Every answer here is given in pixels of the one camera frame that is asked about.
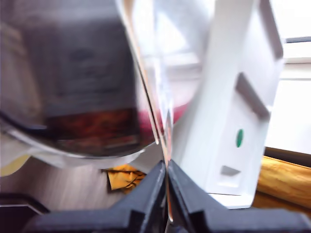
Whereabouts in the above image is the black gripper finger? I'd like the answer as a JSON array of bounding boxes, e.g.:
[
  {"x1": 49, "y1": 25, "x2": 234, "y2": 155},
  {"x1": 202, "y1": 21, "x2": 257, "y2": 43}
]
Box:
[
  {"x1": 26, "y1": 161, "x2": 168, "y2": 233},
  {"x1": 168, "y1": 160, "x2": 311, "y2": 233}
]

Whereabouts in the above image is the printed cardboard sleeve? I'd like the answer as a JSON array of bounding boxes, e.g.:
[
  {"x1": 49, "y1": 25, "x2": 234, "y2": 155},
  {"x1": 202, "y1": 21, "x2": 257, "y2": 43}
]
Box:
[{"x1": 36, "y1": 12, "x2": 143, "y2": 150}]

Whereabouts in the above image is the yellow crumpled wrapper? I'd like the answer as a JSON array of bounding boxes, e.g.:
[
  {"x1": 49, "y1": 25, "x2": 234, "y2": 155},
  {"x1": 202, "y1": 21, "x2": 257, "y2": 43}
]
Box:
[{"x1": 106, "y1": 164, "x2": 148, "y2": 195}]

